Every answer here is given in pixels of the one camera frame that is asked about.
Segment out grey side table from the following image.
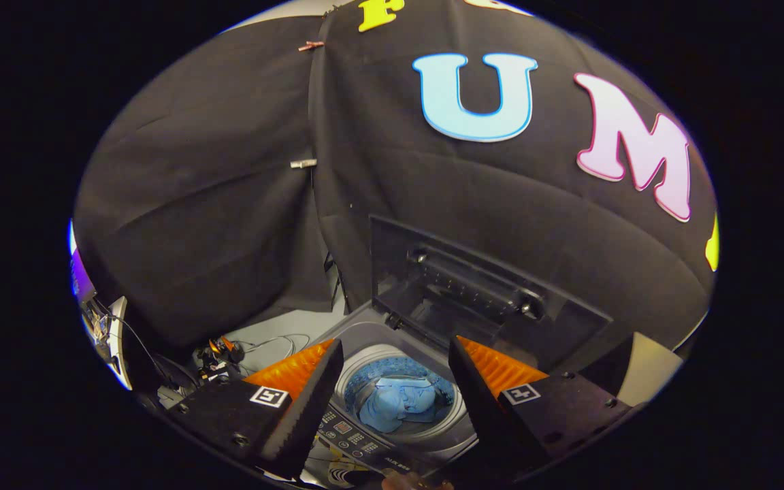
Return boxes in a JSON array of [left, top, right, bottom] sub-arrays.
[[596, 332, 684, 408]]

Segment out white panel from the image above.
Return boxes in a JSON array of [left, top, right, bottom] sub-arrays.
[[108, 296, 135, 391]]

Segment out light blue garment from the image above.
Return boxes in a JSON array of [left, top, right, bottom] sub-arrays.
[[358, 374, 457, 434]]

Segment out purple lit screen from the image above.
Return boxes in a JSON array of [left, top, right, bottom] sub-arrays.
[[69, 248, 97, 304]]

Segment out dark washing machine lid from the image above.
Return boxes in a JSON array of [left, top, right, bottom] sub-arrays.
[[368, 214, 614, 374]]

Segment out black backdrop cloth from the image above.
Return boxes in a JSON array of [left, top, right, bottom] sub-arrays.
[[73, 0, 719, 355]]

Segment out thin floor cable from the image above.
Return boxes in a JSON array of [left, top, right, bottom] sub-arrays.
[[242, 332, 312, 363]]

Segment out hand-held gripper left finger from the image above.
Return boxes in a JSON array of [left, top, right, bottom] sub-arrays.
[[167, 338, 345, 480]]

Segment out black orange device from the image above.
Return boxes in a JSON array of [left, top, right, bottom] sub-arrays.
[[195, 337, 246, 378]]

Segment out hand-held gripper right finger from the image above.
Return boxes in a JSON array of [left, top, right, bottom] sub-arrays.
[[448, 335, 634, 472]]

